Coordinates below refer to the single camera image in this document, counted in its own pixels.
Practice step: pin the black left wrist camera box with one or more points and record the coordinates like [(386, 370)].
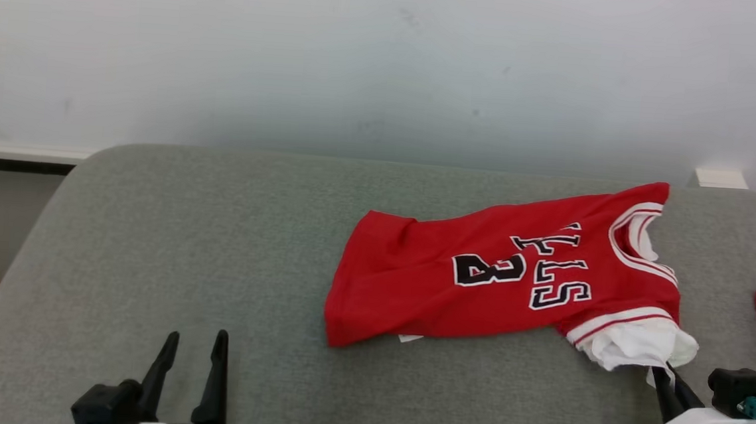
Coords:
[(105, 402)]

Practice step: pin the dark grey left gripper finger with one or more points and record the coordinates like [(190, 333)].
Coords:
[(156, 383), (213, 393)]

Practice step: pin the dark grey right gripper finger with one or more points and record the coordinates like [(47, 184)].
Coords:
[(688, 396), (667, 402)]

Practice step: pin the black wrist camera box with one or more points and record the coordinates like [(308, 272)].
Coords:
[(105, 402), (738, 390)]

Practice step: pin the small white wall box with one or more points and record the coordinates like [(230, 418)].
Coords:
[(721, 179)]

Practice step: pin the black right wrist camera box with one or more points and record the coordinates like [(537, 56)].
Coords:
[(738, 390)]

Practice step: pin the white and black baseboard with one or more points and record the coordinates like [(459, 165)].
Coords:
[(15, 163)]

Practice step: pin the red basketball jersey white sleeves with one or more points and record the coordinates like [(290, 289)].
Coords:
[(413, 281)]

